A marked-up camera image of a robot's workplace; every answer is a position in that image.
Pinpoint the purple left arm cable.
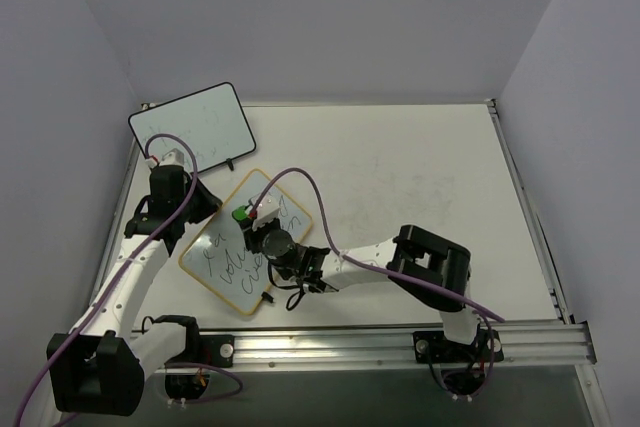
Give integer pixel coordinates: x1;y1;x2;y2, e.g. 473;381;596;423
17;133;245;427

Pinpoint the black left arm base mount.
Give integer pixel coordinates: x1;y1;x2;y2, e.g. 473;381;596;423
159;334;242;406

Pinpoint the black clip on yellow whiteboard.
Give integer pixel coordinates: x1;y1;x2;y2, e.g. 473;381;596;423
262;292;274;304

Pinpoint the yellow framed whiteboard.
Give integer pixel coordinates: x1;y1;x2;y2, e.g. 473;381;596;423
179;169;285;317

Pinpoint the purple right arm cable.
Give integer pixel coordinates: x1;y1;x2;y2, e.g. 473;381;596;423
252;167;505;396

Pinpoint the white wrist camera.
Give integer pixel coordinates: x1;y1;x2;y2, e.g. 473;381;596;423
246;193;280;231
159;148;186;168

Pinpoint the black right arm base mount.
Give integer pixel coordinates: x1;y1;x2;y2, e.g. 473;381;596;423
412;328;505;401

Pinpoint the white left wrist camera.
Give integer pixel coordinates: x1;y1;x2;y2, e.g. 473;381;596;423
159;148;186;168

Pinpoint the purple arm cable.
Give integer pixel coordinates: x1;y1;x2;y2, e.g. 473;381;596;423
252;167;505;396
17;133;245;427

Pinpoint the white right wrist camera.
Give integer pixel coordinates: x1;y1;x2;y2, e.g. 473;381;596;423
246;193;280;231

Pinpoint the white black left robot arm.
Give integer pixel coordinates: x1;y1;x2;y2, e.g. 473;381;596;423
46;165;222;416

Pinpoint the black framed whiteboard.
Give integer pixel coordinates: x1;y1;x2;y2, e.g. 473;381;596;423
128;82;257;173

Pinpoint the aluminium table frame rail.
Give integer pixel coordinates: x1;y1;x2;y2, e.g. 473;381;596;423
129;322;599;373

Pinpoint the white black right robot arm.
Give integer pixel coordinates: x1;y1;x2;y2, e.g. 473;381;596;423
237;218;480;360

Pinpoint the aluminium right side rail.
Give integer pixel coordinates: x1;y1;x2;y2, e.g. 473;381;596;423
485;98;575;324

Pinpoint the green whiteboard eraser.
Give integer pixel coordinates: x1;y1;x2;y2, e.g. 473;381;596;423
232;205;252;223

